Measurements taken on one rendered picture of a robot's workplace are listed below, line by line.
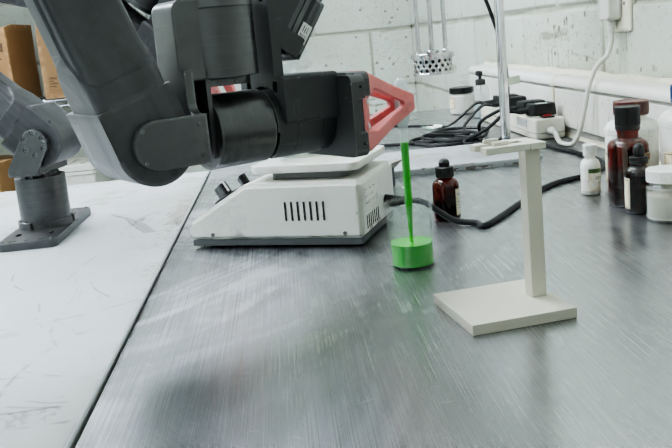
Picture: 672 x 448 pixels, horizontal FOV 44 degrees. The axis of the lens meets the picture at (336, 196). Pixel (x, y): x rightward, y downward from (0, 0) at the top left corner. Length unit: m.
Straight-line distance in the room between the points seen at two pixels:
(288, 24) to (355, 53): 2.69
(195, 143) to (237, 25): 0.09
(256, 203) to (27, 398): 0.37
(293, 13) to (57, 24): 0.18
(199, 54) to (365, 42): 2.74
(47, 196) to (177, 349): 0.51
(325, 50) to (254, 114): 2.71
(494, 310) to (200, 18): 0.30
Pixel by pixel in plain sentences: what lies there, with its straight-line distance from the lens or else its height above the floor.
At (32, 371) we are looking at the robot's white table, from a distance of 0.64.
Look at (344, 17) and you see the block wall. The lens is 3.33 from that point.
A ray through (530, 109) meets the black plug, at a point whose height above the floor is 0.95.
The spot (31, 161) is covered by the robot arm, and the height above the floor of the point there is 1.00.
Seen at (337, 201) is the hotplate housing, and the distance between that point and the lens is 0.84.
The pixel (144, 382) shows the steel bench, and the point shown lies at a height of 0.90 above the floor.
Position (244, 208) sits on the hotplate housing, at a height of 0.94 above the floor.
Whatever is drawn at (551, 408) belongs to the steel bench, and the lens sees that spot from 0.49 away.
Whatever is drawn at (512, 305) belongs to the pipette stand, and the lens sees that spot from 0.62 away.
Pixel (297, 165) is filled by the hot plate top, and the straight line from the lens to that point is 0.85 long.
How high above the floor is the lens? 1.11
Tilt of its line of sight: 11 degrees down
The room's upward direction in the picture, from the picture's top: 5 degrees counter-clockwise
